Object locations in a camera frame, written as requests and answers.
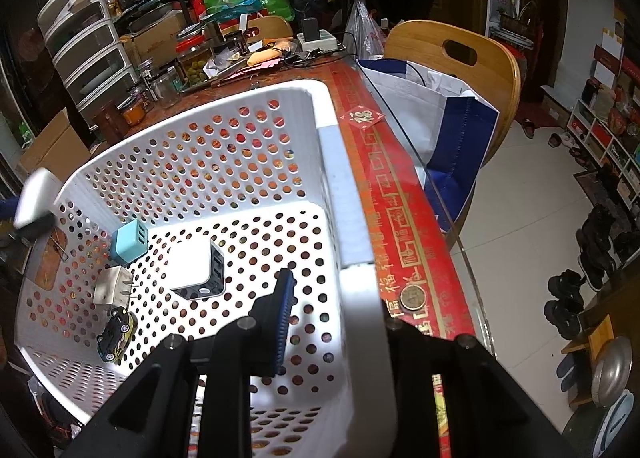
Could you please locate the red square paper card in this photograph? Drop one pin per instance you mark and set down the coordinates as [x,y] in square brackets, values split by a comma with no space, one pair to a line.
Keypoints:
[360,118]

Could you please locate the open cardboard box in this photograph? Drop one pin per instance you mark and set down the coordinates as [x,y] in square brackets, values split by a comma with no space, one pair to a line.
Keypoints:
[55,147]

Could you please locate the taped cardboard box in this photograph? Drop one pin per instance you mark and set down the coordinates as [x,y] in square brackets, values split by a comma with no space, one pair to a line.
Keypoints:
[155,37]

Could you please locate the white pronged plug charger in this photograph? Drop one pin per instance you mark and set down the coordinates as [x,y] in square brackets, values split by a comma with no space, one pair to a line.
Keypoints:
[112,285]

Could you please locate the white cube USB charger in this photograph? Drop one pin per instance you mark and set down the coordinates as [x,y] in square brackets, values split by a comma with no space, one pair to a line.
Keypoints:
[197,268]

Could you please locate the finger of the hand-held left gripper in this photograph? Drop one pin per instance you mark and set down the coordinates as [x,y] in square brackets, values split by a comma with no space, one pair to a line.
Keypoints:
[32,232]
[7,208]

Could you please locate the brass coin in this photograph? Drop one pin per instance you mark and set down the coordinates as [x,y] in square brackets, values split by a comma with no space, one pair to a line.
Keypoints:
[413,298]

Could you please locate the red lid glass jar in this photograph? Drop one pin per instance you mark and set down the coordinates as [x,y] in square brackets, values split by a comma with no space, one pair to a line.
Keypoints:
[196,62]

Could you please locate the teal USB charger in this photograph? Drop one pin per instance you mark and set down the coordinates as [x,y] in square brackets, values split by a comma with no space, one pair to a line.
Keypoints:
[131,240]

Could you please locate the white power strip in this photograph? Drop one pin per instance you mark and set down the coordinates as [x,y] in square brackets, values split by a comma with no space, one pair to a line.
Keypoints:
[319,41]

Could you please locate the round metal pan lid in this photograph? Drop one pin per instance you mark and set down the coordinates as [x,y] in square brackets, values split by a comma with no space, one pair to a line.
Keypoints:
[612,370]

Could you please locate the white power adapter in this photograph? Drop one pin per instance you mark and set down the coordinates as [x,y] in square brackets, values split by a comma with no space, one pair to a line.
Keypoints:
[37,198]

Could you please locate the clear plastic bag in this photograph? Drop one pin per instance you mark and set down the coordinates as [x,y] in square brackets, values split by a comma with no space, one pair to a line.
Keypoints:
[364,27]

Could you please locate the white shoe rack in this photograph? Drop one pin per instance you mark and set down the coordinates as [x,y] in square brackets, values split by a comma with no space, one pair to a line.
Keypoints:
[607,147]

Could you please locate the white perforated plastic basket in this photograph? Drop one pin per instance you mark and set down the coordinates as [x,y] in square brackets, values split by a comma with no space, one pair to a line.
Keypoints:
[210,218]

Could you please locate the black yellow toy car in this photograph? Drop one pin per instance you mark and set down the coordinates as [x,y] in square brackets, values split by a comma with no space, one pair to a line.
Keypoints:
[116,334]

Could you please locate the blue white paper bag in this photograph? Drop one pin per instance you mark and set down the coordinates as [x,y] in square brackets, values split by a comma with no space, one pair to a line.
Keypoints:
[440,122]

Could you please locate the white stacked drawer unit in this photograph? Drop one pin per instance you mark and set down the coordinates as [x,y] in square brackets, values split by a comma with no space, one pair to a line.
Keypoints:
[87,45]

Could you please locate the wooden chair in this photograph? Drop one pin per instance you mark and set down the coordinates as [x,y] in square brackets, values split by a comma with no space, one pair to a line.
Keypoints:
[452,82]
[260,28]

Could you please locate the clear glass jar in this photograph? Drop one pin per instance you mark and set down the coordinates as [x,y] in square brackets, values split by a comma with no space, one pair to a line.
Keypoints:
[165,87]

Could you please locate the orange filled small jar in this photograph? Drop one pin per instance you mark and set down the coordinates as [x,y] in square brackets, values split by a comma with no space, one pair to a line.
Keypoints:
[132,112]

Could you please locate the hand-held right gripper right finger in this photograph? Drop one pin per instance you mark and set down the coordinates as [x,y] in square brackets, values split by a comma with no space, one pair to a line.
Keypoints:
[415,338]

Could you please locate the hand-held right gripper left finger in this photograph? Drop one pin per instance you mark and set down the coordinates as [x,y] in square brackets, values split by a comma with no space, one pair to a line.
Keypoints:
[282,318]

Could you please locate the pair of black shoes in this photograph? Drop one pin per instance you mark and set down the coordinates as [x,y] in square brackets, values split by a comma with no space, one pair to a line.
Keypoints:
[565,303]

